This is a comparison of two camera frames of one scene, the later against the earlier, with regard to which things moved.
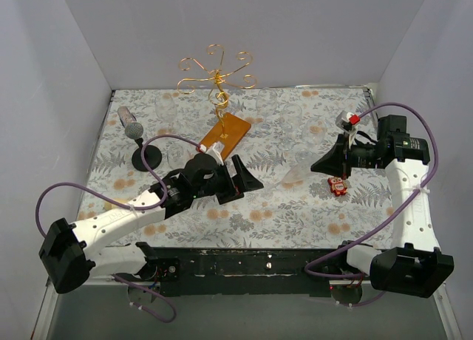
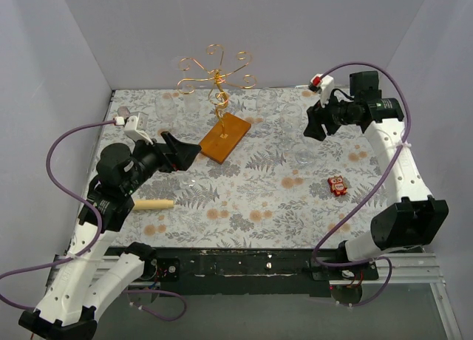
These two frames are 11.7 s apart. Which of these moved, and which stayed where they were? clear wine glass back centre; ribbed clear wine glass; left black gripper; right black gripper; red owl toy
Moved: left black gripper; right black gripper; ribbed clear wine glass
Stayed: red owl toy; clear wine glass back centre
